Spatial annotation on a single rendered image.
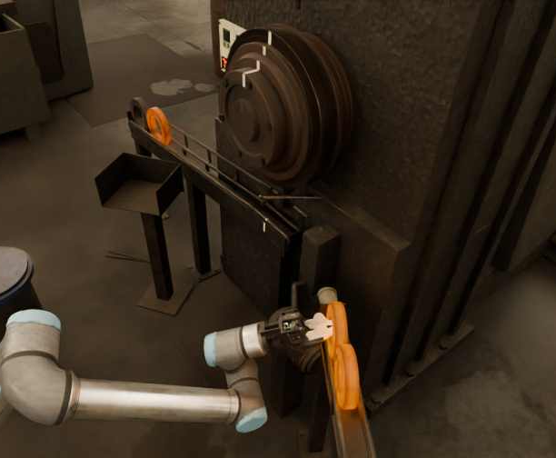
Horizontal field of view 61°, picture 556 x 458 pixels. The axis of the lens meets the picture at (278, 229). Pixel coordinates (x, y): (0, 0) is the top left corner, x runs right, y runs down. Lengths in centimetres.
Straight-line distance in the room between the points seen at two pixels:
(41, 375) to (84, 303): 131
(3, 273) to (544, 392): 222
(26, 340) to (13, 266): 92
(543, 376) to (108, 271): 209
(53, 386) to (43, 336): 13
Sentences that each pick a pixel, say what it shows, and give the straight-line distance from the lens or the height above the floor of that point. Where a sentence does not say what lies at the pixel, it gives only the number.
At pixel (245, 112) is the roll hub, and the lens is 135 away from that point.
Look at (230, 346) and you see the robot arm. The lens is 133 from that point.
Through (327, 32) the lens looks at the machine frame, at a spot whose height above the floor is 134.
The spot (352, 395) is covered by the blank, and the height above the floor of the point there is 75.
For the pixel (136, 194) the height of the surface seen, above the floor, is 60.
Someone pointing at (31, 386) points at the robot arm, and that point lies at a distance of 116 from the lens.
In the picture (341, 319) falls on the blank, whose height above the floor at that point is 78.
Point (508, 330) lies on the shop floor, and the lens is 251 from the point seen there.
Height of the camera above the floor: 176
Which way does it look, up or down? 40 degrees down
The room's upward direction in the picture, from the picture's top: 3 degrees clockwise
